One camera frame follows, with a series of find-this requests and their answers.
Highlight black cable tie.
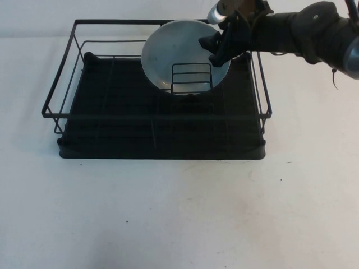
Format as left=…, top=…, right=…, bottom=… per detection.
left=330, top=67, right=340, bottom=91

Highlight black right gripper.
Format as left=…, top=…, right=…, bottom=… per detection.
left=198, top=8, right=259, bottom=68

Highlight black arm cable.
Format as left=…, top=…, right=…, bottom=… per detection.
left=344, top=0, right=355, bottom=19

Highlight black wire dish rack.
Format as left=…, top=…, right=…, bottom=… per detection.
left=40, top=17, right=273, bottom=135

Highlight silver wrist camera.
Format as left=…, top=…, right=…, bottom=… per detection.
left=206, top=0, right=239, bottom=24

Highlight black plastic drip tray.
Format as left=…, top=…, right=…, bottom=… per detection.
left=56, top=50, right=266, bottom=161

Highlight pale blue round plate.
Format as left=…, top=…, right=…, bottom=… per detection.
left=140, top=19, right=232, bottom=97

